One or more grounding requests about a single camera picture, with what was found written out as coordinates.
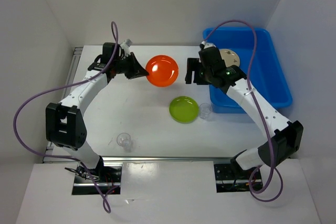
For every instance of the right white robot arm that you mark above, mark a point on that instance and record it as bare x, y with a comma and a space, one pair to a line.
283, 137

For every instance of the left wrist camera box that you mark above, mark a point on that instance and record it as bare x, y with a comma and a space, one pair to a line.
126, 43

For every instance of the green plate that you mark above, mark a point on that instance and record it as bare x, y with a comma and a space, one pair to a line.
184, 109

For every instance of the blue plastic bin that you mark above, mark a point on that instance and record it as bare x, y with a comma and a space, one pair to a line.
266, 72

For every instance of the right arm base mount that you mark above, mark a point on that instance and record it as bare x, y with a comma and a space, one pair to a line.
228, 182

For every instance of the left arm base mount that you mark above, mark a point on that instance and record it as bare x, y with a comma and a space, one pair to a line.
110, 182

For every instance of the clear cup front left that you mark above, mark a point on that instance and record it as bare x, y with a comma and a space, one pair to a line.
124, 140

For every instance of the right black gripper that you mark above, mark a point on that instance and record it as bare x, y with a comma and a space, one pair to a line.
193, 64

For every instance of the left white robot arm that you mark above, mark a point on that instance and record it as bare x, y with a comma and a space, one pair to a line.
65, 126

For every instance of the clear cup near bin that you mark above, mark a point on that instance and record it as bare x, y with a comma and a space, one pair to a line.
205, 111

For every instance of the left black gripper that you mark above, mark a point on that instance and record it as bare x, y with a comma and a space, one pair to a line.
137, 70

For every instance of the beige plate with small motifs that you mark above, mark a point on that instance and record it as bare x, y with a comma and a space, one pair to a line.
230, 57

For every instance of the orange plate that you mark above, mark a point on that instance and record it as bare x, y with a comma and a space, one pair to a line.
163, 71

